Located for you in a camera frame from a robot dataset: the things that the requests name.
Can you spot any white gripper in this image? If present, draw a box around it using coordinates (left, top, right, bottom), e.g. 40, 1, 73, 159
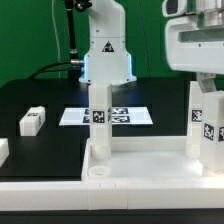
165, 16, 224, 93

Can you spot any white desk top tray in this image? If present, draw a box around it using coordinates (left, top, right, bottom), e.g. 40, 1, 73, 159
82, 136, 224, 179

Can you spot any fiducial marker sheet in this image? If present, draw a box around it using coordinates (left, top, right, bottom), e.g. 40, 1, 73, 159
59, 107, 153, 126

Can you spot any white left obstacle block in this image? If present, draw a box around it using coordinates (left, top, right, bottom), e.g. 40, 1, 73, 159
0, 138, 9, 167

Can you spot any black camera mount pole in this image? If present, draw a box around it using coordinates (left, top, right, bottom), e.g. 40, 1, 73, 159
63, 0, 92, 80

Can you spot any black cable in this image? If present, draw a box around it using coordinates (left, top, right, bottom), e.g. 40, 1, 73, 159
28, 62, 83, 80

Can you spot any white front obstacle rail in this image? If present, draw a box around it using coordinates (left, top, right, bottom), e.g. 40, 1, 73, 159
0, 178, 224, 211

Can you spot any white cable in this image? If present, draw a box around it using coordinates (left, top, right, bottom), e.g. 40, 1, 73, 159
50, 0, 63, 79

